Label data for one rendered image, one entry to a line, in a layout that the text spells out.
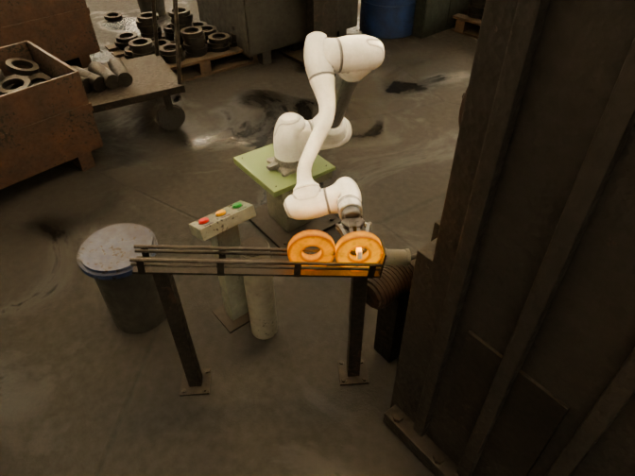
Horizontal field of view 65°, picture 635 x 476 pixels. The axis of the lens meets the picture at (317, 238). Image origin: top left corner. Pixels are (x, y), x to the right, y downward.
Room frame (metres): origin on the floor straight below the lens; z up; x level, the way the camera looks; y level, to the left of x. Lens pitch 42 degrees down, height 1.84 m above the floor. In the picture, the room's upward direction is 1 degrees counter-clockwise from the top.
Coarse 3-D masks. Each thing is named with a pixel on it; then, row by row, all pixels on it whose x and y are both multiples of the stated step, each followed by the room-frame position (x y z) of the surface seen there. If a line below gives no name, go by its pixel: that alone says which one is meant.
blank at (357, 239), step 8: (352, 232) 1.20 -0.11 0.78; (360, 232) 1.20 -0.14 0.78; (368, 232) 1.20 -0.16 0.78; (344, 240) 1.18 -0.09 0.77; (352, 240) 1.17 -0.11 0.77; (360, 240) 1.17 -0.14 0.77; (368, 240) 1.18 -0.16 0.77; (376, 240) 1.18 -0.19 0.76; (336, 248) 1.18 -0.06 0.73; (344, 248) 1.17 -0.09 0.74; (352, 248) 1.17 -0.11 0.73; (368, 248) 1.18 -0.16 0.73; (376, 248) 1.18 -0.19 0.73; (336, 256) 1.17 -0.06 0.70; (344, 256) 1.17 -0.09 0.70; (352, 256) 1.20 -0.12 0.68; (368, 256) 1.18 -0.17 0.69; (376, 256) 1.18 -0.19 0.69
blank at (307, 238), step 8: (304, 232) 1.18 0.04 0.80; (312, 232) 1.18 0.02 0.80; (320, 232) 1.19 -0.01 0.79; (296, 240) 1.16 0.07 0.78; (304, 240) 1.16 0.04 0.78; (312, 240) 1.16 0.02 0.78; (320, 240) 1.17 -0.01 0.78; (328, 240) 1.17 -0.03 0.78; (288, 248) 1.16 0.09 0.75; (296, 248) 1.16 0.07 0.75; (320, 248) 1.17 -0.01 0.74; (328, 248) 1.17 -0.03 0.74; (288, 256) 1.16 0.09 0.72; (296, 256) 1.16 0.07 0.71; (304, 256) 1.18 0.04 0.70; (312, 256) 1.19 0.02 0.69; (320, 256) 1.17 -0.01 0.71; (328, 256) 1.17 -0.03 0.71
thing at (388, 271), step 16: (384, 272) 1.26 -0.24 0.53; (400, 272) 1.26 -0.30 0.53; (368, 288) 1.21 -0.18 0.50; (384, 288) 1.19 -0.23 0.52; (400, 288) 1.21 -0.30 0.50; (368, 304) 1.20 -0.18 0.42; (384, 304) 1.16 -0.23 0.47; (400, 304) 1.24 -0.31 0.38; (384, 320) 1.28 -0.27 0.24; (400, 320) 1.25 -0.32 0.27; (384, 336) 1.27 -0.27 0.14; (400, 336) 1.26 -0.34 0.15; (384, 352) 1.26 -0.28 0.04
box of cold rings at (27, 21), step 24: (0, 0) 4.01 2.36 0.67; (24, 0) 4.12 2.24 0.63; (48, 0) 4.23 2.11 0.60; (72, 0) 4.35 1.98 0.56; (0, 24) 3.97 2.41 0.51; (24, 24) 4.07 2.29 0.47; (48, 24) 4.19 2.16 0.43; (72, 24) 4.31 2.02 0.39; (48, 48) 4.15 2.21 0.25; (72, 48) 4.27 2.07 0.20; (96, 48) 4.40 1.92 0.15
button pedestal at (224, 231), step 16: (224, 208) 1.58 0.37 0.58; (192, 224) 1.48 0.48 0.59; (224, 224) 1.46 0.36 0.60; (224, 240) 1.48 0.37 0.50; (224, 288) 1.48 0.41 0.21; (240, 288) 1.50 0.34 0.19; (224, 304) 1.51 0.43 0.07; (240, 304) 1.49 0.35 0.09; (224, 320) 1.47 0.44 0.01; (240, 320) 1.47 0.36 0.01
